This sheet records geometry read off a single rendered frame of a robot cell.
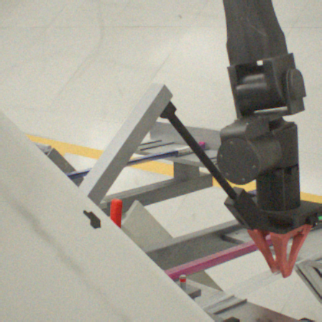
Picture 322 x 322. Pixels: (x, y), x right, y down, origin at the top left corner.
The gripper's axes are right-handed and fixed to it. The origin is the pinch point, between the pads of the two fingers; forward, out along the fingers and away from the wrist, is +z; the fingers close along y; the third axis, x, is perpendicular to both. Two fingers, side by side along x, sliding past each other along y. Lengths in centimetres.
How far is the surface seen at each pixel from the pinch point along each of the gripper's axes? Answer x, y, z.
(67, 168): 30, -92, 4
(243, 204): -20.4, 11.8, -16.4
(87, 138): 113, -196, 20
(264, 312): -9.6, 4.7, 1.1
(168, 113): -29.4, 12.0, -26.8
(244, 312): -11.4, 2.9, 0.9
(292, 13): 173, -124, -28
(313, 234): 19.8, -8.8, 2.7
